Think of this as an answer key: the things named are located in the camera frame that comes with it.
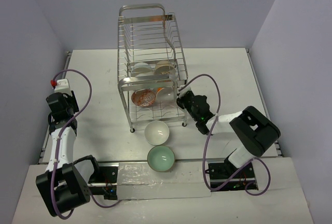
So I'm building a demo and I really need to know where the white bowl beige outside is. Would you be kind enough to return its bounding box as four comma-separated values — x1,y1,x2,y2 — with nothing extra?
154,60,175,75

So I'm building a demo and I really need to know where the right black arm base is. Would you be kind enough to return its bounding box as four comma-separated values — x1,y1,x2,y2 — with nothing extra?
202,156,259,192

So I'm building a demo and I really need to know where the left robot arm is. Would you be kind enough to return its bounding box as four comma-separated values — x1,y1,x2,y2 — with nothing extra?
36,90,101,219

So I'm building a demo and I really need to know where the aluminium table edge rail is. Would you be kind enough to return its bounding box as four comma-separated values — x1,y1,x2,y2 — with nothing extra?
37,50,73,165

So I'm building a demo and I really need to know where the pale green bowl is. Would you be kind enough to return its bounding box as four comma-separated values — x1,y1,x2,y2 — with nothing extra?
147,145,175,172

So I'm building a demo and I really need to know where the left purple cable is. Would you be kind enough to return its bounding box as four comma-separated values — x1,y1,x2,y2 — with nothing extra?
50,68,122,220

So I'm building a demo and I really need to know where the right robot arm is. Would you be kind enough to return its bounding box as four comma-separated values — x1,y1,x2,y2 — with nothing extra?
176,90,281,178

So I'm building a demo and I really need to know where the steel two-tier dish rack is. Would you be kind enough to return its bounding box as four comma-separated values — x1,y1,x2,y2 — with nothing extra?
117,3,188,133

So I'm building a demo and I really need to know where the white bowl pink rim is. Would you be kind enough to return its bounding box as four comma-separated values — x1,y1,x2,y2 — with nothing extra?
156,87,174,102

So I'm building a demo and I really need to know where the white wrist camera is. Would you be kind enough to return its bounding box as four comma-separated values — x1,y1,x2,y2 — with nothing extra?
177,85,191,98
51,79,71,94

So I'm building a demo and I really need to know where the red patterned bowl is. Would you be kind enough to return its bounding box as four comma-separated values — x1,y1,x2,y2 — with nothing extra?
131,89,156,107

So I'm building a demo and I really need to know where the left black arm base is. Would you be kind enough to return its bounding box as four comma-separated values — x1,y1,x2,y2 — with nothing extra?
88,166,118,200

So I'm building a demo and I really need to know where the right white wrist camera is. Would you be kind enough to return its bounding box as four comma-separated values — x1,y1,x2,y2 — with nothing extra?
177,85,191,98

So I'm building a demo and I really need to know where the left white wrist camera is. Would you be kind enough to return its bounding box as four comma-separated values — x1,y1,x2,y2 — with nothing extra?
51,79,71,94

